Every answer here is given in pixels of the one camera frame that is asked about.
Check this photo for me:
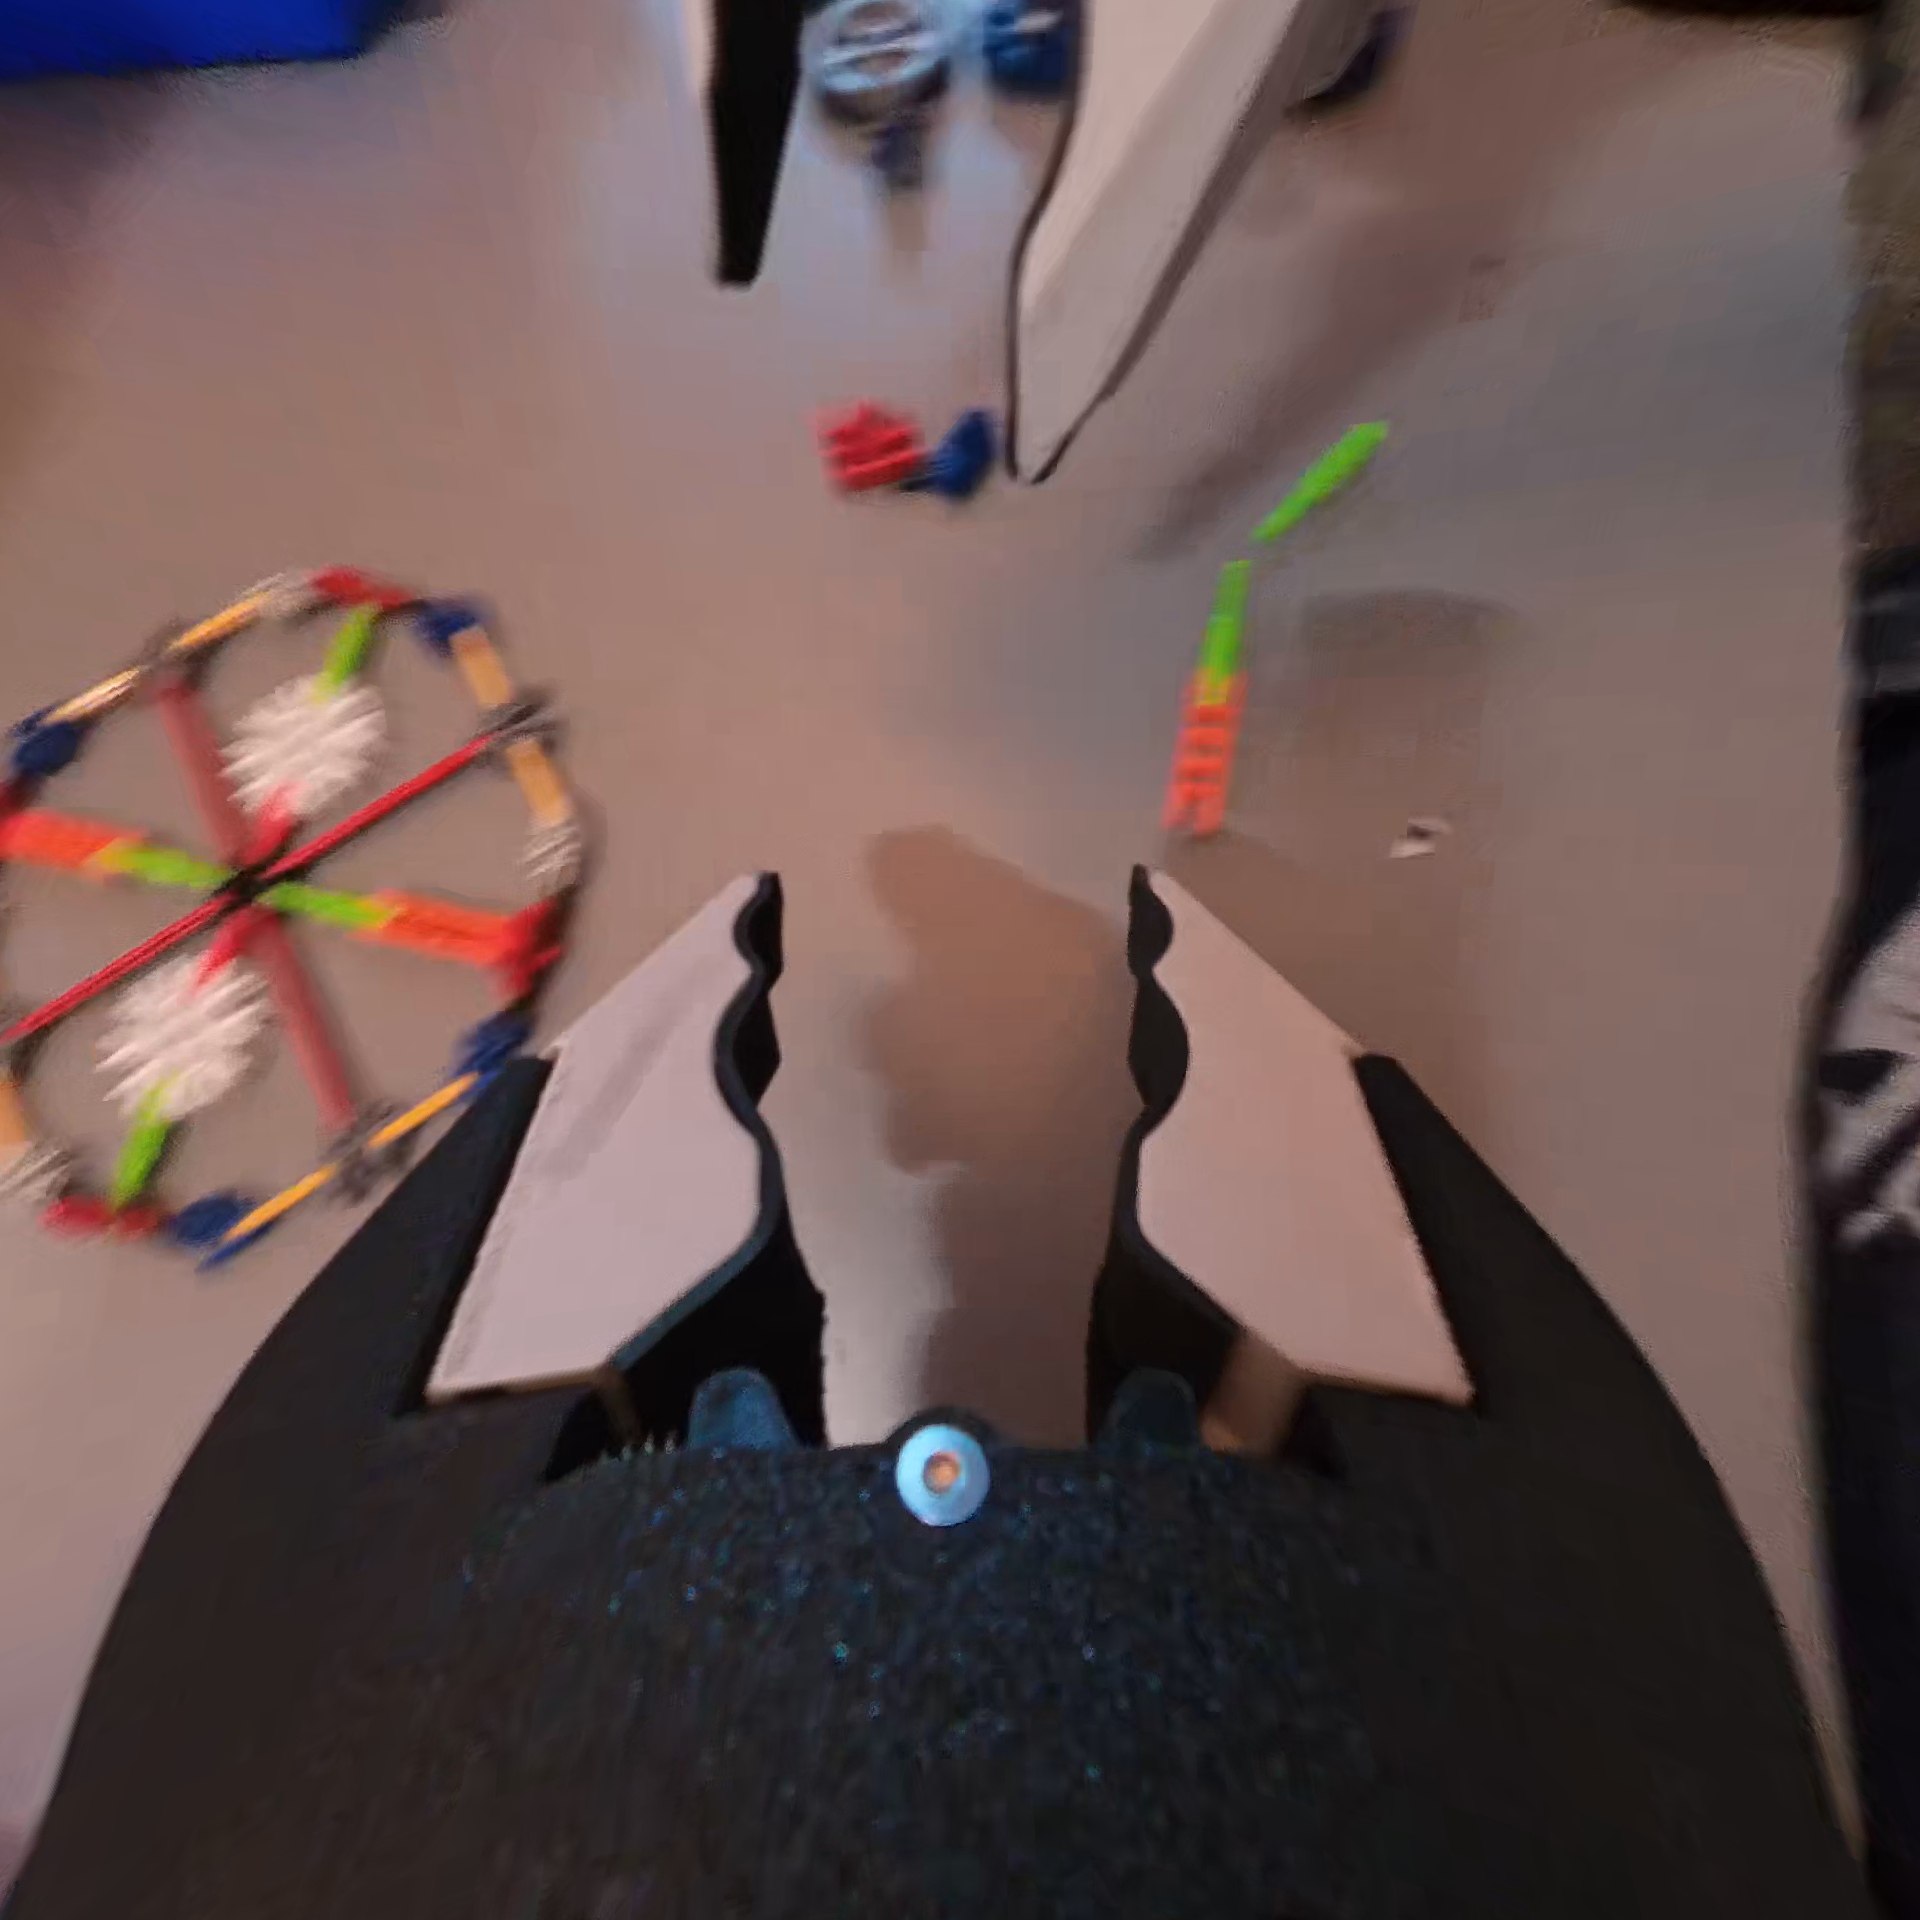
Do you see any blue bin with toy pieces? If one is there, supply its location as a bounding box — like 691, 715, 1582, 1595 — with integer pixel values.
0, 0, 444, 81

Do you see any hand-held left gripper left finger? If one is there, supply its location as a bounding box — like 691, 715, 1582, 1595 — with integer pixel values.
428, 874, 828, 1443

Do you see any colourful spoked wheel model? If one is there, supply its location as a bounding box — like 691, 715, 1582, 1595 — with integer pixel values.
0, 568, 588, 1270

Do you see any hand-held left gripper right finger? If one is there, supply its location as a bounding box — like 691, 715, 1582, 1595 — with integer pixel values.
1092, 864, 1473, 1450

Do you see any dark printed shirt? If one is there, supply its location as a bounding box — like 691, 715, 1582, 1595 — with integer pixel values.
1792, 540, 1920, 1920

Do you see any orange ladder connector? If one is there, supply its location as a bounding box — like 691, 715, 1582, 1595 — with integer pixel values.
1162, 668, 1250, 836

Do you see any colourful toy car model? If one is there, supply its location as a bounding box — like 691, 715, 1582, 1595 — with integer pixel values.
808, 0, 1086, 186

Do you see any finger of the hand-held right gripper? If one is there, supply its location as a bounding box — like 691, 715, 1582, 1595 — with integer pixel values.
705, 0, 808, 288
1002, 0, 1361, 484

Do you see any small blue red connector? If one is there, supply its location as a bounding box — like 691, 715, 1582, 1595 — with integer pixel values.
817, 403, 1000, 502

